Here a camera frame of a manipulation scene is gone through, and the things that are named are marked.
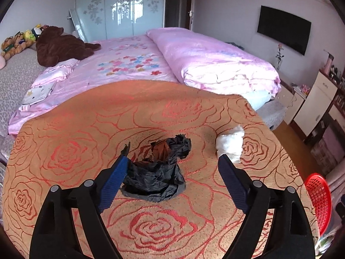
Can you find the brown wooden door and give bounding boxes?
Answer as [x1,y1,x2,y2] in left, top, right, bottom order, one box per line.
[165,0,195,32]

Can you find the pale blue pillow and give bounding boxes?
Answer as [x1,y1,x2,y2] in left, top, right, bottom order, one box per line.
[243,90,273,111]

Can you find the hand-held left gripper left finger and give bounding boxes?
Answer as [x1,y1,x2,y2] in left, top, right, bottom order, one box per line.
[29,155,129,259]

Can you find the rose in glass vase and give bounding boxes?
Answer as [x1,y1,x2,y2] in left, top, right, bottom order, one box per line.
[275,44,285,71]

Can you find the brown teddy bear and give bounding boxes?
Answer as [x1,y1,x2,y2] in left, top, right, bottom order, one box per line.
[36,25,102,68]

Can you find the pink floral bed sheet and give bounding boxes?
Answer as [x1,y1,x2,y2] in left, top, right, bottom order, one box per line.
[8,35,180,136]

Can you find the pink bottle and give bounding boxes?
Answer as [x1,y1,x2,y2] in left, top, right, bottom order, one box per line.
[323,50,335,75]

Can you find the white tissue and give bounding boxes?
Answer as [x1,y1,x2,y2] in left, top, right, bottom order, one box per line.
[216,124,245,164]

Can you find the grey upholstered bed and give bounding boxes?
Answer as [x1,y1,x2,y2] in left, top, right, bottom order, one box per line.
[0,27,288,141]

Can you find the white star-print cloth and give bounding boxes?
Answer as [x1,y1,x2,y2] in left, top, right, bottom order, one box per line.
[22,82,57,106]

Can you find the red plastic mesh basket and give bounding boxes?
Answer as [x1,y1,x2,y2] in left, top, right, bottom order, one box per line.
[304,173,333,238]

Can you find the white leaning board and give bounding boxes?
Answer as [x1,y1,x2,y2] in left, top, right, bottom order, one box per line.
[67,9,87,43]

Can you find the pink folded cloth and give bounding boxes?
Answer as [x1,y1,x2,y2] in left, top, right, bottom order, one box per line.
[31,58,80,88]

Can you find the black wall television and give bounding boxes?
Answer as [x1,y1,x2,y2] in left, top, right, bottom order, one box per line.
[257,5,312,57]

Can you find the low cream nightstand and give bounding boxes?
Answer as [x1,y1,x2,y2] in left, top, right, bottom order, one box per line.
[275,82,307,125]

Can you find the glass flower-pattern wardrobe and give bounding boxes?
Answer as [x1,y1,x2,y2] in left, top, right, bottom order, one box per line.
[75,0,166,43]

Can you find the cream cabinet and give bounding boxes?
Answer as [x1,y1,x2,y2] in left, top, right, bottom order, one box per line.
[292,70,343,137]

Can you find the cardboard boxes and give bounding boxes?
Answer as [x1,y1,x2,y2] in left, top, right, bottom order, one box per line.
[304,113,345,176]

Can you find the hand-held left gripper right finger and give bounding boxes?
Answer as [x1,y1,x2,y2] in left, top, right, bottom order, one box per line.
[218,154,316,259]

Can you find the pink folded quilt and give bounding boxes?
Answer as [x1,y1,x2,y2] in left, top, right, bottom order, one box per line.
[146,27,281,96]

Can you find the orange rose-pattern tablecloth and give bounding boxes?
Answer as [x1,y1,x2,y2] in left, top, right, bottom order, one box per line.
[2,79,322,259]

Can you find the dark garment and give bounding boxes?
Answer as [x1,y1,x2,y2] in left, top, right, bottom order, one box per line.
[120,133,192,202]

